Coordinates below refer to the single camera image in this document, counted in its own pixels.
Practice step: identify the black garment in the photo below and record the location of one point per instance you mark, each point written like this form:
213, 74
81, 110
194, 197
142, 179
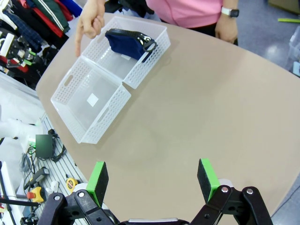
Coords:
136, 7

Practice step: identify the person in pink shirt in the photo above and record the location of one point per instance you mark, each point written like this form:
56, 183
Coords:
182, 11

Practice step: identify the person's left forearm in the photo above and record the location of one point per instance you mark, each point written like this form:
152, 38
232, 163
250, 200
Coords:
230, 4

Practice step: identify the yellow emergency stop button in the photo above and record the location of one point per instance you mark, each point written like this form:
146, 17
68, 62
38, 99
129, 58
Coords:
37, 195

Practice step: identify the translucent white perforated basket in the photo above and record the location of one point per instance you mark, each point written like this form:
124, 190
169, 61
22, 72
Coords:
70, 112
150, 63

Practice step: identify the clear plastic storage box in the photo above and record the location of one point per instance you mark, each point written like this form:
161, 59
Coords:
295, 54

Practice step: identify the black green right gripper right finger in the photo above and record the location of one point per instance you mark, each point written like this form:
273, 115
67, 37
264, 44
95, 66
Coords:
215, 204

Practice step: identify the person's right hand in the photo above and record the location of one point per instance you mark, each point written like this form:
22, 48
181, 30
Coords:
90, 21

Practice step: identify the red garment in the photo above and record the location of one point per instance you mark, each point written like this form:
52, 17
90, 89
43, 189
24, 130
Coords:
44, 21

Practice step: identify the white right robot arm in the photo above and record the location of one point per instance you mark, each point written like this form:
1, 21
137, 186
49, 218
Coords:
16, 131

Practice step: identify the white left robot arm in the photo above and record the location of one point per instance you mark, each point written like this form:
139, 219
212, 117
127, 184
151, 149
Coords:
7, 44

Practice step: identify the yellow tape measure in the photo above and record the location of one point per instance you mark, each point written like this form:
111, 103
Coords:
71, 185

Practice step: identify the blue plaid garment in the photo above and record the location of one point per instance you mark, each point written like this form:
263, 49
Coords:
25, 30

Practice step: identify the white wrist watch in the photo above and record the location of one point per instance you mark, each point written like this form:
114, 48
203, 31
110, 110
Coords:
230, 12

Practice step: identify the white aluminium rail base plate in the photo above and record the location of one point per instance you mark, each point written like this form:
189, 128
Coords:
58, 168

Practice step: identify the green jacket white stripes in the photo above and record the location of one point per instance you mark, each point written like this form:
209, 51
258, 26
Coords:
54, 14

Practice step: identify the green stick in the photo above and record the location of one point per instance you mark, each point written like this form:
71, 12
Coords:
289, 20

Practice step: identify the navy blue zipper pouch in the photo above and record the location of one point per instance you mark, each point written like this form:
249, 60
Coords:
126, 44

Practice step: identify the person's left hand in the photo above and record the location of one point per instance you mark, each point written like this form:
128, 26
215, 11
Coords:
226, 29

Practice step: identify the cardboard box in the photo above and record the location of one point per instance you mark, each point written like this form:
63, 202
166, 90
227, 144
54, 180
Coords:
284, 2

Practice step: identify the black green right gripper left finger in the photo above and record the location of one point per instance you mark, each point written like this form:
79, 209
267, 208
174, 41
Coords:
93, 199

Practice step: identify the black handheld enabling device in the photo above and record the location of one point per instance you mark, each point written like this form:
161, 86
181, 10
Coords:
38, 175

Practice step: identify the small white plastic object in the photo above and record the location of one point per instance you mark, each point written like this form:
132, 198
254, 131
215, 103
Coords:
52, 186

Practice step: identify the black rod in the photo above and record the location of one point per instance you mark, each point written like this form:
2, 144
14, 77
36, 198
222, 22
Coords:
18, 201

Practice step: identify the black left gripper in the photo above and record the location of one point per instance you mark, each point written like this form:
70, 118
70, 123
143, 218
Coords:
17, 52

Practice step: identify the dark green square box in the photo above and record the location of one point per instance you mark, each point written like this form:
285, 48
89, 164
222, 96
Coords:
44, 145

